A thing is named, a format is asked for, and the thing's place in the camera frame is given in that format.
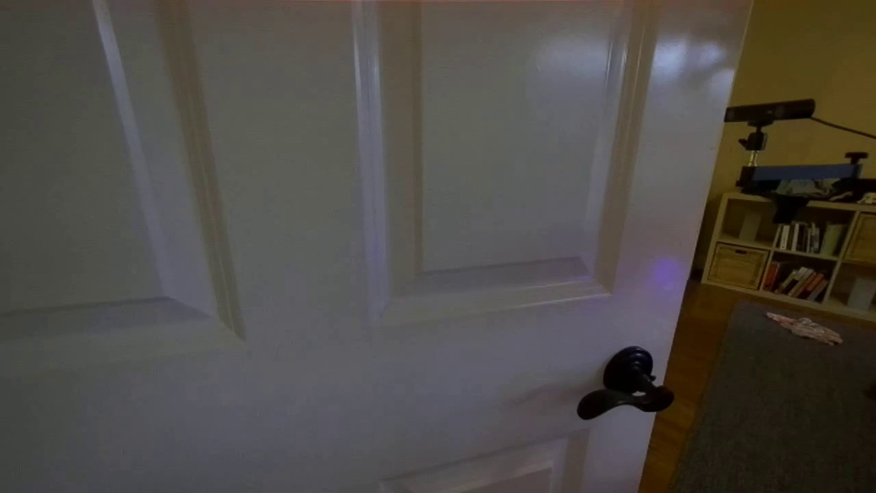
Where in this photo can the white panelled door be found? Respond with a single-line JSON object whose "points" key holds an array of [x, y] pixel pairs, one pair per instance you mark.
{"points": [[301, 200]]}

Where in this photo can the white cube bookshelf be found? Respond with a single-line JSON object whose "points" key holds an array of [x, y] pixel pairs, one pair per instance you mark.
{"points": [[727, 233]]}

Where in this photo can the woven storage basket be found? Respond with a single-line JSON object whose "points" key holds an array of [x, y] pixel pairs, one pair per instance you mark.
{"points": [[735, 265]]}

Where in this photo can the leaning red and orange books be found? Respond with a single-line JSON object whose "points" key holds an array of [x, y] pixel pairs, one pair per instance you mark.
{"points": [[796, 281]]}

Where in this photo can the row of upright pale books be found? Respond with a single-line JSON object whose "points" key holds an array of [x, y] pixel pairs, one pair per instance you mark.
{"points": [[802, 236]]}

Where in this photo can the blue bar with black clamps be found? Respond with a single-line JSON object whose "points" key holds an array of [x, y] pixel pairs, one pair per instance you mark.
{"points": [[802, 173]]}

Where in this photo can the white patterned cloth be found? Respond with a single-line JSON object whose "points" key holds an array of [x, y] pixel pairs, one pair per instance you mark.
{"points": [[806, 326]]}

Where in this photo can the grey floor rug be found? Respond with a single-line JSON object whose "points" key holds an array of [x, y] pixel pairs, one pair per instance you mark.
{"points": [[783, 411]]}

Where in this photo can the black bar camera on mount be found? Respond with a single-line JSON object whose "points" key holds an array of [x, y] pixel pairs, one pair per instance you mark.
{"points": [[768, 110]]}

